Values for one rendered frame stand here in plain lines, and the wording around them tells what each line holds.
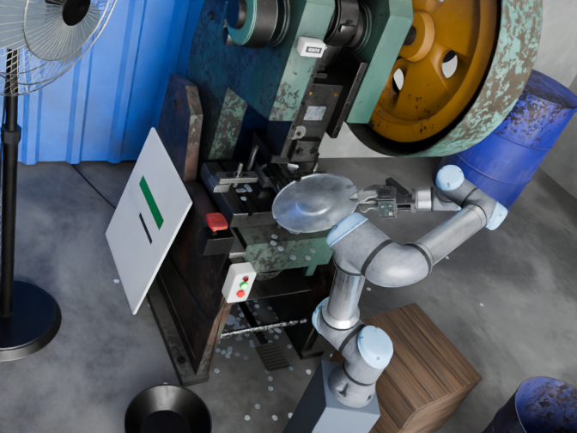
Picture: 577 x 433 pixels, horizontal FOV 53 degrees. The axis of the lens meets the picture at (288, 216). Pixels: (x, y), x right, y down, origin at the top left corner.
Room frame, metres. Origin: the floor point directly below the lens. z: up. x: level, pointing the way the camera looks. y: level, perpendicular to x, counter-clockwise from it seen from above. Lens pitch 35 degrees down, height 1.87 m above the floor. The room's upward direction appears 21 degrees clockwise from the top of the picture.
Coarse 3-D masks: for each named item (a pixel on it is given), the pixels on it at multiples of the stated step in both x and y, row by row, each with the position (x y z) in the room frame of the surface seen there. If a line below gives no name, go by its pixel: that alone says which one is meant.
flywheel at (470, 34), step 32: (416, 0) 2.10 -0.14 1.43; (448, 0) 1.99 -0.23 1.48; (480, 0) 1.86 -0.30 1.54; (416, 32) 2.00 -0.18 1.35; (448, 32) 1.95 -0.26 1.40; (480, 32) 1.81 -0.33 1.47; (416, 64) 2.00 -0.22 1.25; (480, 64) 1.77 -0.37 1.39; (384, 96) 2.06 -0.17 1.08; (416, 96) 1.95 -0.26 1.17; (448, 96) 1.85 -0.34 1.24; (384, 128) 1.96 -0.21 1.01; (416, 128) 1.86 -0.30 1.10; (448, 128) 1.79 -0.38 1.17
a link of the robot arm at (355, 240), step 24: (360, 216) 1.25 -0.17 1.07; (336, 240) 1.19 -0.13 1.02; (360, 240) 1.18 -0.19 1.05; (384, 240) 1.19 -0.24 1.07; (336, 264) 1.21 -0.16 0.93; (360, 264) 1.15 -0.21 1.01; (336, 288) 1.25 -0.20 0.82; (360, 288) 1.25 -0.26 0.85; (336, 312) 1.27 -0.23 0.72; (336, 336) 1.27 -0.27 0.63
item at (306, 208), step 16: (320, 176) 1.73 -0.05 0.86; (336, 176) 1.73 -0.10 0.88; (288, 192) 1.66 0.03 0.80; (304, 192) 1.65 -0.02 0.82; (320, 192) 1.64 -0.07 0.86; (336, 192) 1.64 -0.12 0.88; (352, 192) 1.64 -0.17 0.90; (272, 208) 1.58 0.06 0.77; (288, 208) 1.58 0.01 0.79; (304, 208) 1.57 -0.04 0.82; (320, 208) 1.56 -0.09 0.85; (336, 208) 1.57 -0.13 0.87; (352, 208) 1.56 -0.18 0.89; (288, 224) 1.50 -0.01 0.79; (304, 224) 1.50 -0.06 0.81; (320, 224) 1.49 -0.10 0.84
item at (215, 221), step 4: (208, 216) 1.42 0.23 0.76; (212, 216) 1.43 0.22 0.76; (216, 216) 1.43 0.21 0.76; (220, 216) 1.44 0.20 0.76; (208, 220) 1.41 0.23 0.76; (212, 220) 1.41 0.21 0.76; (216, 220) 1.42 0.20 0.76; (220, 220) 1.42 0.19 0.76; (224, 220) 1.43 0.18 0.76; (208, 224) 1.40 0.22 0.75; (212, 224) 1.39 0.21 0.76; (216, 224) 1.40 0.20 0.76; (220, 224) 1.40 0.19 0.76; (224, 224) 1.41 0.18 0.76; (212, 228) 1.39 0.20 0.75; (216, 228) 1.39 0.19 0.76; (220, 228) 1.40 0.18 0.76; (224, 228) 1.41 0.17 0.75
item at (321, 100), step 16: (320, 80) 1.76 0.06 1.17; (336, 80) 1.81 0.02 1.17; (320, 96) 1.75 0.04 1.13; (336, 96) 1.78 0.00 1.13; (304, 112) 1.72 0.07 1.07; (320, 112) 1.76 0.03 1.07; (272, 128) 1.77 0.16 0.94; (304, 128) 1.72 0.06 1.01; (320, 128) 1.78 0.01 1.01; (272, 144) 1.75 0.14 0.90; (288, 144) 1.71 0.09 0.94; (304, 144) 1.71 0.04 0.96; (304, 160) 1.73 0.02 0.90
